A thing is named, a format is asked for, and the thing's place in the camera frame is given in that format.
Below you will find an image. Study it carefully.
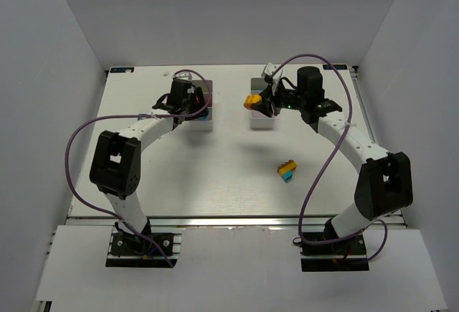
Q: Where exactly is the yellow butterfly lego piece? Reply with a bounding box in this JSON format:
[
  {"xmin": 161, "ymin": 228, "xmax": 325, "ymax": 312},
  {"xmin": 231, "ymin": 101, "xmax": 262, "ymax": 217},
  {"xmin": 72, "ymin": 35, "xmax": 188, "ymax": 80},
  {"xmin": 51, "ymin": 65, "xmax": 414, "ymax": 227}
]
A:
[{"xmin": 243, "ymin": 94, "xmax": 262, "ymax": 110}]

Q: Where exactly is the yellow orange teal lego stack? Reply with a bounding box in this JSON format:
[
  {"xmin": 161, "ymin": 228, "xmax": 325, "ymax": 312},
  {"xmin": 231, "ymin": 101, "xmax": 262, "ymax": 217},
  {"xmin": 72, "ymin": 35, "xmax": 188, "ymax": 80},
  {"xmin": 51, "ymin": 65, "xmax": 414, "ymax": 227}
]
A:
[{"xmin": 277, "ymin": 160, "xmax": 297, "ymax": 182}]

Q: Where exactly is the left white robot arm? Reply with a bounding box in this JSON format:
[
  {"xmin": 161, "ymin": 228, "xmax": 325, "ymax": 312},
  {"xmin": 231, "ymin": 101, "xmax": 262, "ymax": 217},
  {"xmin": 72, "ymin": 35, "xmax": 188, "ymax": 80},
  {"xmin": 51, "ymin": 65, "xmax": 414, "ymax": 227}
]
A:
[{"xmin": 89, "ymin": 77, "xmax": 209, "ymax": 235}]

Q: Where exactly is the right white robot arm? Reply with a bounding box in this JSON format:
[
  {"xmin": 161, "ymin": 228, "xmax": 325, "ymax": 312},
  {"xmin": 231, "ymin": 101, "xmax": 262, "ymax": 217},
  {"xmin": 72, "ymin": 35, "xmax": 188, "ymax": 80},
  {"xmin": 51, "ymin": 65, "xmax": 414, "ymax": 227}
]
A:
[{"xmin": 244, "ymin": 63, "xmax": 413, "ymax": 245}]

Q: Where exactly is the right white divided container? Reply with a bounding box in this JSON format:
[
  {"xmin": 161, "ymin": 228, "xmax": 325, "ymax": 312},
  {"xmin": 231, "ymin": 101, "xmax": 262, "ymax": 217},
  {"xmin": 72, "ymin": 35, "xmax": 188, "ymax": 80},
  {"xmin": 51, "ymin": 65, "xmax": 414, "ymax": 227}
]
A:
[{"xmin": 250, "ymin": 77, "xmax": 275, "ymax": 130}]

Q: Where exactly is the white divided container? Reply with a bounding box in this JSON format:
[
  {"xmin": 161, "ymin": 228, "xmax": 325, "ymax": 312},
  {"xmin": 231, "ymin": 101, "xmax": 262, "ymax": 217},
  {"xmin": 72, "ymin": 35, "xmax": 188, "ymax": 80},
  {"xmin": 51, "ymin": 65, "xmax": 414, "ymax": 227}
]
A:
[
  {"xmin": 188, "ymin": 80, "xmax": 214, "ymax": 132},
  {"xmin": 250, "ymin": 77, "xmax": 275, "ymax": 130}
]

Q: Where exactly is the left white divided container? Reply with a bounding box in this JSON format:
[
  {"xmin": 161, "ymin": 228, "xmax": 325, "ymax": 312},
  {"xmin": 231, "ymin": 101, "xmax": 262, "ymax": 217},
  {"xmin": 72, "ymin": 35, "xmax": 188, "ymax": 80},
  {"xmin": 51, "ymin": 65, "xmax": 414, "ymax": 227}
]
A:
[{"xmin": 188, "ymin": 80, "xmax": 214, "ymax": 132}]

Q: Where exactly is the right blue table label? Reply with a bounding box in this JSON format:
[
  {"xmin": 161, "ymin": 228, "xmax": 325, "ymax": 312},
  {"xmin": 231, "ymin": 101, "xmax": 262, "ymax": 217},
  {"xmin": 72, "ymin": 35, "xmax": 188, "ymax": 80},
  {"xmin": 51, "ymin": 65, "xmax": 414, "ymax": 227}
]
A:
[{"xmin": 322, "ymin": 64, "xmax": 348, "ymax": 70}]

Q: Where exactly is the blue table label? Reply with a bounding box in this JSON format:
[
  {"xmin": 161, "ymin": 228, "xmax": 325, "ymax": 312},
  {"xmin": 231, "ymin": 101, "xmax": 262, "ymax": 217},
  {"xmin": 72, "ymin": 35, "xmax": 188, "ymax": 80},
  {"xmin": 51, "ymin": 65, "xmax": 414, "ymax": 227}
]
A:
[
  {"xmin": 322, "ymin": 64, "xmax": 348, "ymax": 70},
  {"xmin": 109, "ymin": 67, "xmax": 135, "ymax": 74}
]

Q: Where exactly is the left blue table label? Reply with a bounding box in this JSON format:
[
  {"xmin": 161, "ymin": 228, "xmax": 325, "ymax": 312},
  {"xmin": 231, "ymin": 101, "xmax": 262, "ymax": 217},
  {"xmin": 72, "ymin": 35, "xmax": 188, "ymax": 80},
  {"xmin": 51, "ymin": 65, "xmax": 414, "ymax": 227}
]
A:
[{"xmin": 109, "ymin": 67, "xmax": 135, "ymax": 74}]

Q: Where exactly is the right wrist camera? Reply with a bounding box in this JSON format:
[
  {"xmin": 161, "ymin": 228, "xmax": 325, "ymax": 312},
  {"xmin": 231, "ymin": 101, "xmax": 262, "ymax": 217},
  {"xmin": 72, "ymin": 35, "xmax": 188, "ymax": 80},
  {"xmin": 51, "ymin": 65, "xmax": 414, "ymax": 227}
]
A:
[{"xmin": 261, "ymin": 62, "xmax": 283, "ymax": 95}]

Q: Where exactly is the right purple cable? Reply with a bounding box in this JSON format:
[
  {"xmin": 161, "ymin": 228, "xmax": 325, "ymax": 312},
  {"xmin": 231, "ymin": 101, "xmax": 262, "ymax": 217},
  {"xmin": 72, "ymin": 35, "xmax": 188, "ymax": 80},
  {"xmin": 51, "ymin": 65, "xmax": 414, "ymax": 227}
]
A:
[{"xmin": 268, "ymin": 53, "xmax": 388, "ymax": 263}]

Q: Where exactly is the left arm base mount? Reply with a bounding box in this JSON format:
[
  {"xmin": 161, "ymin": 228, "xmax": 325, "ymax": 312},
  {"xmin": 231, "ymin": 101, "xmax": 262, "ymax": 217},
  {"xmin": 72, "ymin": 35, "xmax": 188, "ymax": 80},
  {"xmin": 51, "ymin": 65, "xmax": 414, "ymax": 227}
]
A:
[{"xmin": 105, "ymin": 222, "xmax": 182, "ymax": 268}]

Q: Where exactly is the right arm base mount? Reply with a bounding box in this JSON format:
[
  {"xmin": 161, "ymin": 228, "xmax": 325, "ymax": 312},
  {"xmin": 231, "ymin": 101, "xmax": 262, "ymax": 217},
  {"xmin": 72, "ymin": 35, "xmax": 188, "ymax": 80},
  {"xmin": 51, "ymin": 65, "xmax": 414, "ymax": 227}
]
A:
[{"xmin": 292, "ymin": 232, "xmax": 369, "ymax": 273}]

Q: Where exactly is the aluminium rail frame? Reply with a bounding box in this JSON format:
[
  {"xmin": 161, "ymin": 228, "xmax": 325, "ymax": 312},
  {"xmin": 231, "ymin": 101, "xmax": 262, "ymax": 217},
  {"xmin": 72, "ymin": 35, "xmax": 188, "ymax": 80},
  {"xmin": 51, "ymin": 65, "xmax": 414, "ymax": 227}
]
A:
[{"xmin": 65, "ymin": 213, "xmax": 407, "ymax": 229}]

